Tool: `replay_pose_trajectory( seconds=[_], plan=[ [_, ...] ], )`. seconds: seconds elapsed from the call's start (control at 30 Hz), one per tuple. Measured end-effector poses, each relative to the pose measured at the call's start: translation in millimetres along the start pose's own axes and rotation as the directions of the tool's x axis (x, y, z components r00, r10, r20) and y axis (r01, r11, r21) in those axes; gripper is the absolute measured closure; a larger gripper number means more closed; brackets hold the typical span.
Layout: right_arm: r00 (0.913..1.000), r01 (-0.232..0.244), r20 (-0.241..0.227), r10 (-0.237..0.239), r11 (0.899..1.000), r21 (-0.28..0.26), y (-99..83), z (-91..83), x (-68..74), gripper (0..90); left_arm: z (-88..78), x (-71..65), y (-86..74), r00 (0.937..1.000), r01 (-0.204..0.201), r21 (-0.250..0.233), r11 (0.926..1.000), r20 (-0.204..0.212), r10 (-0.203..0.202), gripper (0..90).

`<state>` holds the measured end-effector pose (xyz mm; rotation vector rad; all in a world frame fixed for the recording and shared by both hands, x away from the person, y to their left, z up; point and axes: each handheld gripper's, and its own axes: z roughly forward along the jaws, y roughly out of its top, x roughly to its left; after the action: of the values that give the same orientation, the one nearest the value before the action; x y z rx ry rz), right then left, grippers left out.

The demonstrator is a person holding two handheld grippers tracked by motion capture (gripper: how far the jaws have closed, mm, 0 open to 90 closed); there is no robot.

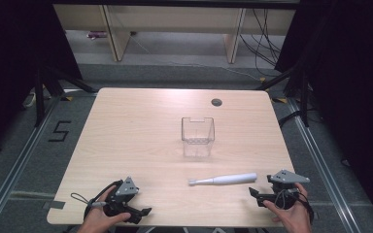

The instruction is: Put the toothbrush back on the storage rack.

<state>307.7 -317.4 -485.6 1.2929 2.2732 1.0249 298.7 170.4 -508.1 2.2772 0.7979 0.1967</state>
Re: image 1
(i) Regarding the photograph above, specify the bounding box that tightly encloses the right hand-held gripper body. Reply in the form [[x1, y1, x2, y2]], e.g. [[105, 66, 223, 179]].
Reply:
[[266, 169, 311, 210]]

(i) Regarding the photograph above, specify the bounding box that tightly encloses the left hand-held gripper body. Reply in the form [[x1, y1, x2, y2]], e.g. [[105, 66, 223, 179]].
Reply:
[[102, 176, 140, 217]]

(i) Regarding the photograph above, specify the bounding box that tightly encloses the white electric toothbrush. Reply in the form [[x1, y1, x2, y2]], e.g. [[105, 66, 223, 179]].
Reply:
[[187, 172, 258, 187]]

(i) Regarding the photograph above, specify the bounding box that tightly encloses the clear plastic container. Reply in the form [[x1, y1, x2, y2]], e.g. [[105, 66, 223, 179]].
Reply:
[[181, 116, 216, 158]]

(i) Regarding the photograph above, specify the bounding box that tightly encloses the person's right hand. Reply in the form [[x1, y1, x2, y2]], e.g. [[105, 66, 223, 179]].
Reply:
[[262, 183, 313, 233]]

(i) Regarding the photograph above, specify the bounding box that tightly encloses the person's left hand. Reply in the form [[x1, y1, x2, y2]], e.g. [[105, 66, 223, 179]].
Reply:
[[77, 186, 132, 233]]

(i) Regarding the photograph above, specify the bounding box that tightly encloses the grey floor tape piece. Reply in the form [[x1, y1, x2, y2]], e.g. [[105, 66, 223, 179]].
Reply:
[[42, 200, 66, 210]]

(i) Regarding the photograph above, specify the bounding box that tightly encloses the black metal stand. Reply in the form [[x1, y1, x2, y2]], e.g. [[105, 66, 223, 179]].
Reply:
[[255, 62, 313, 128], [33, 62, 99, 128]]

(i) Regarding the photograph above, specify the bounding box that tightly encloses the black curtain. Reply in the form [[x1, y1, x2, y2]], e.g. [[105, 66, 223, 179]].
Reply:
[[274, 0, 373, 225], [0, 0, 84, 161]]

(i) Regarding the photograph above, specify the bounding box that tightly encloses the purple object on floor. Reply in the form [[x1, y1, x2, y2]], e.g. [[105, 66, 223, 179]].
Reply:
[[86, 30, 109, 40]]

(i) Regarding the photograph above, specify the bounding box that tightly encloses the beige wooden shelf unit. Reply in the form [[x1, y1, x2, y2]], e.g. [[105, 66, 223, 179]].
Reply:
[[52, 3, 297, 64]]

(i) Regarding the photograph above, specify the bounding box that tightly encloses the metal floor rail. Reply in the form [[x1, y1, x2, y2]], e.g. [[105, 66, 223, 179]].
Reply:
[[286, 96, 361, 233], [0, 96, 63, 233]]

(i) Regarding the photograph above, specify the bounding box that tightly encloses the grey wire loop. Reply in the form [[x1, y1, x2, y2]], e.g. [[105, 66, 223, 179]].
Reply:
[[70, 192, 108, 209]]

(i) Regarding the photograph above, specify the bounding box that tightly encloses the thick black floor cable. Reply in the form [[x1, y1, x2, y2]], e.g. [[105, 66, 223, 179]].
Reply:
[[277, 110, 303, 128]]

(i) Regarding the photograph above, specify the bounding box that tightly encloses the bundle of black cables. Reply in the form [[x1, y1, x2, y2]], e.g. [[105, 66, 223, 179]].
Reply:
[[238, 8, 284, 78]]

